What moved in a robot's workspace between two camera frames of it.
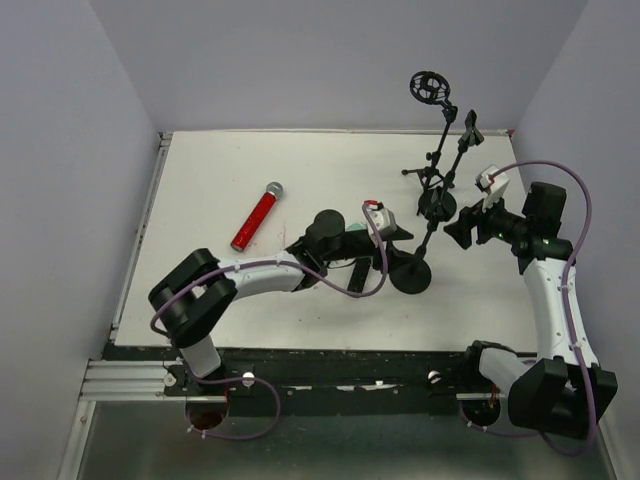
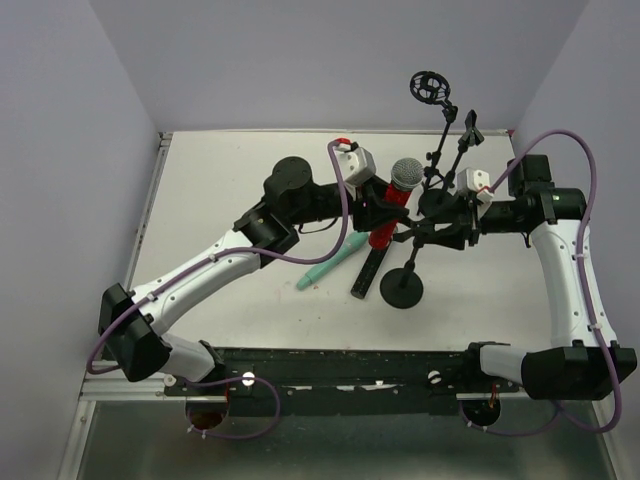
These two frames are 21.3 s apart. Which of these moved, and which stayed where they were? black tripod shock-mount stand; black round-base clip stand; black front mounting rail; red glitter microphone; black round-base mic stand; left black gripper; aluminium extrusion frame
Moved: left black gripper; red glitter microphone; black round-base mic stand
Stayed: black round-base clip stand; aluminium extrusion frame; black tripod shock-mount stand; black front mounting rail
